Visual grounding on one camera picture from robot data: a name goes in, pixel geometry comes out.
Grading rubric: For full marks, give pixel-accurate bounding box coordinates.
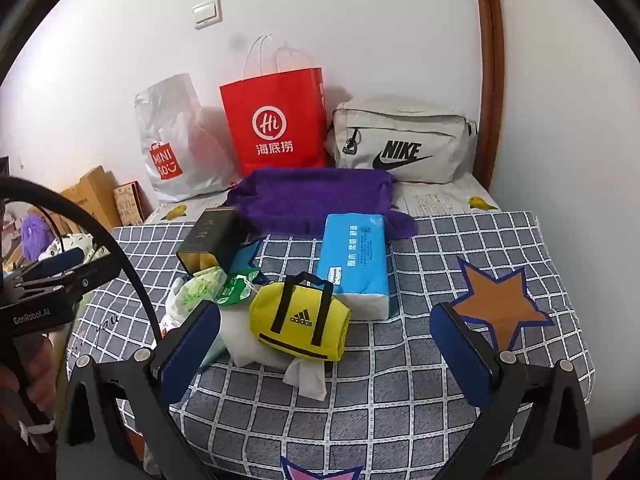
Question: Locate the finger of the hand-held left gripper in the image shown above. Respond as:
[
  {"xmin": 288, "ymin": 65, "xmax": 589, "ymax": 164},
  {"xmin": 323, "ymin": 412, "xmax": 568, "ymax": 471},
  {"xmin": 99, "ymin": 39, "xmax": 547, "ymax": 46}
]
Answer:
[
  {"xmin": 37, "ymin": 247, "xmax": 85, "ymax": 274},
  {"xmin": 10, "ymin": 257, "xmax": 122, "ymax": 297}
]

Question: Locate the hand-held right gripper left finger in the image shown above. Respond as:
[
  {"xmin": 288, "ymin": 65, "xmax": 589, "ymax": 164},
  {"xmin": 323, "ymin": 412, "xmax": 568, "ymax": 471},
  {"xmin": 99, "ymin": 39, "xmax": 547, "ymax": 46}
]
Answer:
[{"xmin": 55, "ymin": 301, "xmax": 223, "ymax": 480}]

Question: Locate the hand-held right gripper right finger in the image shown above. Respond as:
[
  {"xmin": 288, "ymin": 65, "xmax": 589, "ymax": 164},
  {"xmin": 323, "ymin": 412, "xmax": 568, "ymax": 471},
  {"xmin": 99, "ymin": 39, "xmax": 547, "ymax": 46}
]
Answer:
[{"xmin": 429, "ymin": 301, "xmax": 596, "ymax": 480}]

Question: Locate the white glove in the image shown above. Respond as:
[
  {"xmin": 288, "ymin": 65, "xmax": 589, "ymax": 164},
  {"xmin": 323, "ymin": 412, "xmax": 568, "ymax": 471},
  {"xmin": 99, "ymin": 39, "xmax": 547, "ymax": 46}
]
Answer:
[{"xmin": 220, "ymin": 302, "xmax": 301, "ymax": 368}]

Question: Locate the green tissue packet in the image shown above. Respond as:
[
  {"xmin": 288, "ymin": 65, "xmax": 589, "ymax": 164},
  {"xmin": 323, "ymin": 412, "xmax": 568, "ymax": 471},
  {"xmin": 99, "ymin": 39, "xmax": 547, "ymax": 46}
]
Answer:
[{"xmin": 180, "ymin": 266, "xmax": 228, "ymax": 311}]

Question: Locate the yellow mini duffel bag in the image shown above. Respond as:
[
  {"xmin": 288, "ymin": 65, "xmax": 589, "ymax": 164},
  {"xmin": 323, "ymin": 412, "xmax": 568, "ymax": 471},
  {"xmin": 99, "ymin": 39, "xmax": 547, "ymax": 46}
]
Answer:
[{"xmin": 248, "ymin": 272, "xmax": 352, "ymax": 362}]

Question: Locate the blue tissue pack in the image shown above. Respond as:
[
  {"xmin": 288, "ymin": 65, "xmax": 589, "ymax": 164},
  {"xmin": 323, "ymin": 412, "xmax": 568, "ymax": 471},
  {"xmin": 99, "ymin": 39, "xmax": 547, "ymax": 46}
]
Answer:
[{"xmin": 315, "ymin": 212, "xmax": 391, "ymax": 320}]

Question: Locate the person's left hand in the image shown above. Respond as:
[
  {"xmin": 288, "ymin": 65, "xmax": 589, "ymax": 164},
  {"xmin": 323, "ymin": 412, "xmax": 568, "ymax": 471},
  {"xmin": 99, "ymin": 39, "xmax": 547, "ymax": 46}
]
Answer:
[{"xmin": 25, "ymin": 334, "xmax": 59, "ymax": 397}]

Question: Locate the purple fluffy item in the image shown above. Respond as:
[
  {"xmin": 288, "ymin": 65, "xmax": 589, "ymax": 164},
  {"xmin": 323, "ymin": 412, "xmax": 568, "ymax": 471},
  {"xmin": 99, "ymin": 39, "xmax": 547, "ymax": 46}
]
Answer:
[{"xmin": 20, "ymin": 214, "xmax": 56, "ymax": 261}]

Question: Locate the cardboard box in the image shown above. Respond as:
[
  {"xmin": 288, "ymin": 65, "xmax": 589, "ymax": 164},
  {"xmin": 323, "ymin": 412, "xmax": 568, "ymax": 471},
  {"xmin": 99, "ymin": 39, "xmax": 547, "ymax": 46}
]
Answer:
[{"xmin": 60, "ymin": 165, "xmax": 123, "ymax": 228}]

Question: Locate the small brown printed box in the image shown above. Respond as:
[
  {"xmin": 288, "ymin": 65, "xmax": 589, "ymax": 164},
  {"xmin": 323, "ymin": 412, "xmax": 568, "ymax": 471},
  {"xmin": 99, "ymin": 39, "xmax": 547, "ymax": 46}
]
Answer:
[{"xmin": 112, "ymin": 182, "xmax": 147, "ymax": 226}]

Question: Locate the green and white small packet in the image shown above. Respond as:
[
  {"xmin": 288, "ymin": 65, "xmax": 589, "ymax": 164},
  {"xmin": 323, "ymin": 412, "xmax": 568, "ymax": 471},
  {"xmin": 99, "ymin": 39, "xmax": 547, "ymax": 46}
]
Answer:
[{"xmin": 215, "ymin": 270, "xmax": 261, "ymax": 307}]

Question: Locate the grey checked blanket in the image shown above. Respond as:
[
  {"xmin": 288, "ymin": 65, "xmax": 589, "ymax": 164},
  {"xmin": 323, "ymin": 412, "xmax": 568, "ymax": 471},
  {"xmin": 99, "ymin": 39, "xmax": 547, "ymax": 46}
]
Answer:
[{"xmin": 67, "ymin": 210, "xmax": 598, "ymax": 480}]

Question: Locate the blue box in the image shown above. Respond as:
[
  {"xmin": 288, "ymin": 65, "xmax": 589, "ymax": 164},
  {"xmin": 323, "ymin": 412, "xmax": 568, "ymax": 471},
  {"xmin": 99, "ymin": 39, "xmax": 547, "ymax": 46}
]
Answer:
[{"xmin": 227, "ymin": 240, "xmax": 266, "ymax": 286}]

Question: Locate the dark tin box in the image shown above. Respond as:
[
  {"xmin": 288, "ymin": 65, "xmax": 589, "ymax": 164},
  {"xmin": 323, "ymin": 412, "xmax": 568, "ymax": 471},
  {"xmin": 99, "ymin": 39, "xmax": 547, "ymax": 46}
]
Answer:
[{"xmin": 176, "ymin": 206, "xmax": 246, "ymax": 276}]

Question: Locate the white plastic shopping bag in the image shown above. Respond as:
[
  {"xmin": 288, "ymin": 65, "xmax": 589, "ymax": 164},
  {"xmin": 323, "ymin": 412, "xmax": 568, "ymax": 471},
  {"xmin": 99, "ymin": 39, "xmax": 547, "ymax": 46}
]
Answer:
[{"xmin": 134, "ymin": 73, "xmax": 241, "ymax": 204}]

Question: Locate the purple towel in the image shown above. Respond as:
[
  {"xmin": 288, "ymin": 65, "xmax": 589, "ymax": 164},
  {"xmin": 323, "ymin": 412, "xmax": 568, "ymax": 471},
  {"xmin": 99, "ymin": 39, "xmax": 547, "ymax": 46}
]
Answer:
[{"xmin": 223, "ymin": 167, "xmax": 418, "ymax": 238}]

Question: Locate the beige waist bag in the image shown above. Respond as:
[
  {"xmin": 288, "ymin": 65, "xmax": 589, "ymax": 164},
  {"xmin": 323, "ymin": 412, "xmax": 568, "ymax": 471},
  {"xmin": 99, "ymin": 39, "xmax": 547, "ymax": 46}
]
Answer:
[{"xmin": 326, "ymin": 95, "xmax": 480, "ymax": 184}]

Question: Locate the red paper bag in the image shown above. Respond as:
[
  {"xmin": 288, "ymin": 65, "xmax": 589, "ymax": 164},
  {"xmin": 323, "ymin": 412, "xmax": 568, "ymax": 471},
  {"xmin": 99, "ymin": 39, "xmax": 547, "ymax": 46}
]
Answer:
[{"xmin": 220, "ymin": 34, "xmax": 329, "ymax": 177}]

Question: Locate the thick black cable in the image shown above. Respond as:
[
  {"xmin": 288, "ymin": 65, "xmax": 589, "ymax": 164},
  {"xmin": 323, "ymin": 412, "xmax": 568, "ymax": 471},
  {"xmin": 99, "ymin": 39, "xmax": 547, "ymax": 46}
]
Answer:
[{"xmin": 0, "ymin": 176, "xmax": 163, "ymax": 343}]

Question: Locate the white light switch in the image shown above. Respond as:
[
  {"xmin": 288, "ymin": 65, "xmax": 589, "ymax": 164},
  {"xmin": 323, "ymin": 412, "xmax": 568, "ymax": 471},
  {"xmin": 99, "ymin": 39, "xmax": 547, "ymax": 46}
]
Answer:
[{"xmin": 192, "ymin": 0, "xmax": 222, "ymax": 29}]

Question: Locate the brown wooden frame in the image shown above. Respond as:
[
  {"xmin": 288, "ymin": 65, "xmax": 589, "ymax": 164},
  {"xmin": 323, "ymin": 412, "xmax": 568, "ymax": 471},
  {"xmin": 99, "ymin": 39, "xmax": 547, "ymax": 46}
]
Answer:
[{"xmin": 469, "ymin": 0, "xmax": 505, "ymax": 191}]

